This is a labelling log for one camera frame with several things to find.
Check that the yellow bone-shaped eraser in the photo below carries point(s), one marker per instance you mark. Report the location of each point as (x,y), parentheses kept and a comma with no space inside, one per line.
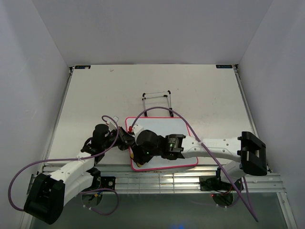
(132,157)

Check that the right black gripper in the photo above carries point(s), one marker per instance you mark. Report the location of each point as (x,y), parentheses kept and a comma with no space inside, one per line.
(138,157)

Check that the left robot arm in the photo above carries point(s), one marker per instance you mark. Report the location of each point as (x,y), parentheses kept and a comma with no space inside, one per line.
(50,193)

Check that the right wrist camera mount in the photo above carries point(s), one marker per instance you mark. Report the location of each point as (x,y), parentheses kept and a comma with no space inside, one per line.
(135,129)

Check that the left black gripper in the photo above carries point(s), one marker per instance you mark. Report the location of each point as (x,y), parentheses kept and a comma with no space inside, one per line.
(126,140)

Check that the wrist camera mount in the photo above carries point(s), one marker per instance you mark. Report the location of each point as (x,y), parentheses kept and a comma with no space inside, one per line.
(112,123)
(135,129)

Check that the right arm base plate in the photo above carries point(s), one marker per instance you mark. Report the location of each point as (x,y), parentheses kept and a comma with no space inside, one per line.
(212,183)

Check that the aluminium frame rail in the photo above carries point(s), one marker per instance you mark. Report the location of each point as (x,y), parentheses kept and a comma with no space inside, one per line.
(183,180)

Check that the wire whiteboard stand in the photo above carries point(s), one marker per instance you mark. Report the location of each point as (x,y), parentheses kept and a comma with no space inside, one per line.
(158,99)

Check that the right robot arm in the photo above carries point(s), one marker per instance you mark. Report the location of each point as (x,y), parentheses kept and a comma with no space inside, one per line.
(246,153)

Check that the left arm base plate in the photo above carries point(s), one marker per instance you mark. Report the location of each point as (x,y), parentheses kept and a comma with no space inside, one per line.
(107,182)

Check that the pink framed whiteboard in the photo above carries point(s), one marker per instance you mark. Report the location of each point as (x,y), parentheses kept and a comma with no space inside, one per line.
(164,126)

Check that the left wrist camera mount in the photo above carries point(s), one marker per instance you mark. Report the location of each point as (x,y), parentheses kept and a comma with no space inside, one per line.
(112,123)

